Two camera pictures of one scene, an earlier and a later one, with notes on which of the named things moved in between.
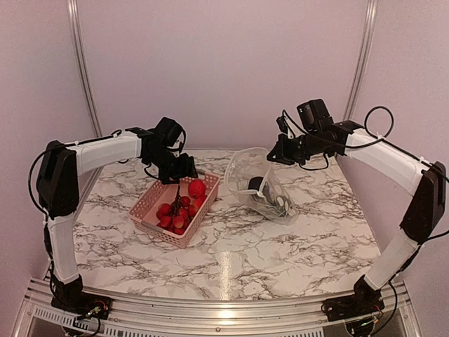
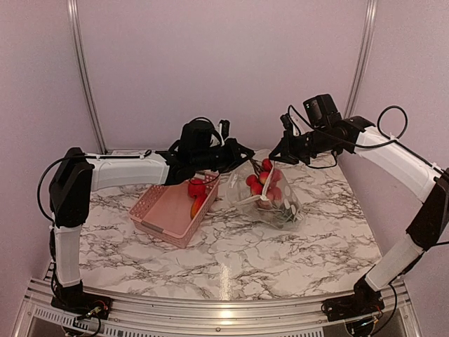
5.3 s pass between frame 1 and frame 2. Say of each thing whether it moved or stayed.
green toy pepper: moved
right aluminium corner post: stayed
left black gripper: moved
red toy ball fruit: stayed
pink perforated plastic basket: stayed
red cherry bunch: moved
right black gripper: stayed
